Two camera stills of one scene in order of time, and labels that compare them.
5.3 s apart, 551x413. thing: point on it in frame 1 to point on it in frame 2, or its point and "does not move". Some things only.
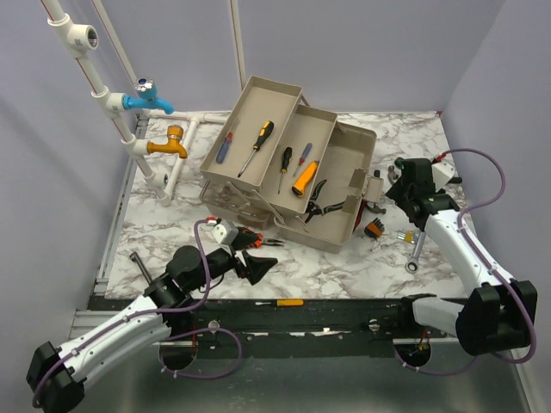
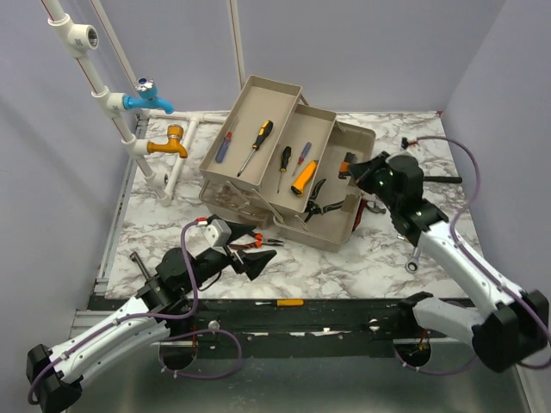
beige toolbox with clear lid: (287, 165) does not move
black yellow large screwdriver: (264, 133) does not move
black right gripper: (397, 193) to (362, 173)
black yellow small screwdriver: (287, 152) does not move
